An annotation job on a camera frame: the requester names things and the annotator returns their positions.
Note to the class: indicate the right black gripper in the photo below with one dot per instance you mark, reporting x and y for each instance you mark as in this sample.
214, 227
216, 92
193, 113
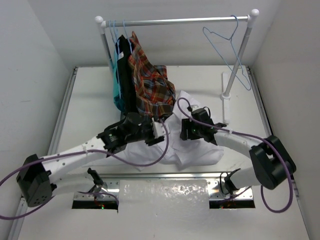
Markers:
186, 133

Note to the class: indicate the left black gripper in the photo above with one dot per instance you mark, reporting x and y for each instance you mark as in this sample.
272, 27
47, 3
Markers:
149, 129

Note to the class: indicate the white shirt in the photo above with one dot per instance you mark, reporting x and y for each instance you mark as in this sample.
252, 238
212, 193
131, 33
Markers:
181, 153

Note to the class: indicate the blue wire hanger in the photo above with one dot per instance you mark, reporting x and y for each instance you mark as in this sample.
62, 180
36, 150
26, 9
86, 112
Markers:
222, 41

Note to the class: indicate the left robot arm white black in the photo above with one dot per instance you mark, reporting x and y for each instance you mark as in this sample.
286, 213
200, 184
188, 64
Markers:
41, 178

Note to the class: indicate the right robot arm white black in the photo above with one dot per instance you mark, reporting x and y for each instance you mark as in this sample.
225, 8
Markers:
271, 163

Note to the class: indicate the plaid shirt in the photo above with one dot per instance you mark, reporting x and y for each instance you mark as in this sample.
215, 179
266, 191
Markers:
155, 94

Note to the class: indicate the teal garment on hanger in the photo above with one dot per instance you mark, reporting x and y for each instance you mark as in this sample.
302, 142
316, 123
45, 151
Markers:
117, 96

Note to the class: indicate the black garment on hanger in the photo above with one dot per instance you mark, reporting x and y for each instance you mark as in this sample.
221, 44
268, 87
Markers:
127, 86

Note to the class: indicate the blue hanger with black garment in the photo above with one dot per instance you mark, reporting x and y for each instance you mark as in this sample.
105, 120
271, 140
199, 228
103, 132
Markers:
116, 33

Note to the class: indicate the blue hanger with teal garment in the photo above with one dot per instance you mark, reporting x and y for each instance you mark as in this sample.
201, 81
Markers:
110, 30

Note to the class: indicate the clothes rack metal white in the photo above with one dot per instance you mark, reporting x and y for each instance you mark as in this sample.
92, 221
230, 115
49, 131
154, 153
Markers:
227, 79

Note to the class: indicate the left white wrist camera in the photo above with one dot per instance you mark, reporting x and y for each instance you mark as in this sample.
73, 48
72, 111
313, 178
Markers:
160, 129

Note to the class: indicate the metal mounting rail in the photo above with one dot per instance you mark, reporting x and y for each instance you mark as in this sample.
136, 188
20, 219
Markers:
105, 190

